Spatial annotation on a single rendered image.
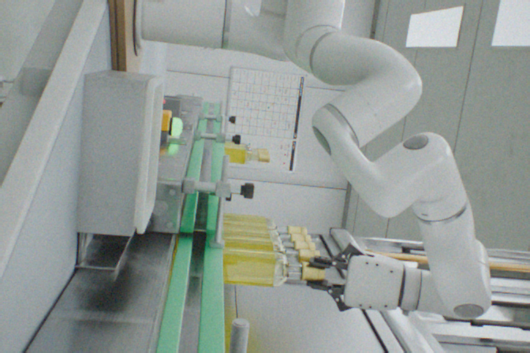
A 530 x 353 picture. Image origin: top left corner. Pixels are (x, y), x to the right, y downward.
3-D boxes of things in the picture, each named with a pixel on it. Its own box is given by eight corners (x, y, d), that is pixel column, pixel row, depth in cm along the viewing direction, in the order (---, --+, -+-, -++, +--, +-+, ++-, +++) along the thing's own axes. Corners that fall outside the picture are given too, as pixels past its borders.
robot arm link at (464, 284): (412, 187, 98) (446, 268, 110) (410, 246, 89) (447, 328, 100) (465, 178, 95) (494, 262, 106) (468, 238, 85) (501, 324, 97)
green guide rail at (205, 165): (183, 193, 107) (226, 197, 107) (183, 187, 106) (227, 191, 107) (203, 103, 277) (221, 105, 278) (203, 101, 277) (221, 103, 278)
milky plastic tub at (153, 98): (78, 234, 83) (142, 239, 84) (87, 73, 78) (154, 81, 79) (102, 202, 100) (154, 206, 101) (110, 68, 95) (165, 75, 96)
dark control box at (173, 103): (148, 124, 167) (178, 128, 168) (151, 96, 165) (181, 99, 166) (151, 120, 175) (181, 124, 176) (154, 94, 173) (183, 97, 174)
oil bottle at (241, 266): (171, 280, 107) (288, 290, 109) (173, 251, 105) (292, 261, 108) (173, 269, 112) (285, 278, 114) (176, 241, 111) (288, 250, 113)
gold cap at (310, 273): (300, 283, 110) (323, 285, 110) (303, 265, 109) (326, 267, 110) (298, 276, 113) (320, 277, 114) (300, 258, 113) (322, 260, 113)
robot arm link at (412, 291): (411, 307, 114) (397, 305, 114) (419, 264, 112) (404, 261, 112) (414, 324, 106) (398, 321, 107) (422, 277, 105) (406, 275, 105)
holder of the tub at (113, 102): (73, 269, 84) (129, 273, 85) (84, 74, 79) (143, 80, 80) (97, 232, 101) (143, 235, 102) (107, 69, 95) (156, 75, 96)
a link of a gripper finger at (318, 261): (345, 265, 112) (310, 259, 113) (347, 249, 111) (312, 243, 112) (345, 271, 109) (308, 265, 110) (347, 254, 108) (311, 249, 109)
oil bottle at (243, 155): (195, 159, 221) (269, 166, 224) (196, 144, 220) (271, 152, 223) (195, 157, 226) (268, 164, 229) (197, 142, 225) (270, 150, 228)
